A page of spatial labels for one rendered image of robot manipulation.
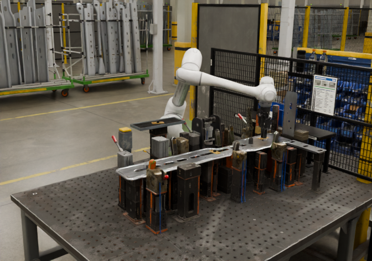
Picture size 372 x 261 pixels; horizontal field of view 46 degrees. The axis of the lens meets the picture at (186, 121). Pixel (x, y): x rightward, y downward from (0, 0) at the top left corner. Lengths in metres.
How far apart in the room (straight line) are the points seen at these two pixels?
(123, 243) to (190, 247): 0.36
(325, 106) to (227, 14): 2.51
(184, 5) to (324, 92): 7.57
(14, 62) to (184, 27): 3.98
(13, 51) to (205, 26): 4.92
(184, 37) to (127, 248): 8.73
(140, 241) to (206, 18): 3.99
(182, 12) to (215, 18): 5.03
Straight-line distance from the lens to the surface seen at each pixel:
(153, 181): 2.40
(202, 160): 2.76
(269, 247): 2.46
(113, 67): 10.96
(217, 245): 2.43
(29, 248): 3.25
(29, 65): 9.83
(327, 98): 3.50
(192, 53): 3.20
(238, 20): 5.52
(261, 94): 2.93
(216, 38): 5.79
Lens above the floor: 1.93
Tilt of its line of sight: 15 degrees down
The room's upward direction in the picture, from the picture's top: 1 degrees clockwise
